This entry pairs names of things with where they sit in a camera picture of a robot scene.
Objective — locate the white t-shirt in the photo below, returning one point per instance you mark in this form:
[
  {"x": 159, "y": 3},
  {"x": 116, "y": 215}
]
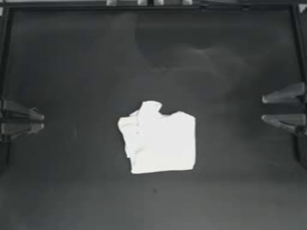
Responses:
[{"x": 163, "y": 143}]

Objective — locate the black frame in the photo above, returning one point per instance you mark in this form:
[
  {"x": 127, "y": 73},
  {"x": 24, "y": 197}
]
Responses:
[{"x": 239, "y": 6}]

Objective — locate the grey frame bracket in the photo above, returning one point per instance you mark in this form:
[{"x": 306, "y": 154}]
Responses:
[
  {"x": 112, "y": 2},
  {"x": 187, "y": 2},
  {"x": 151, "y": 2}
]

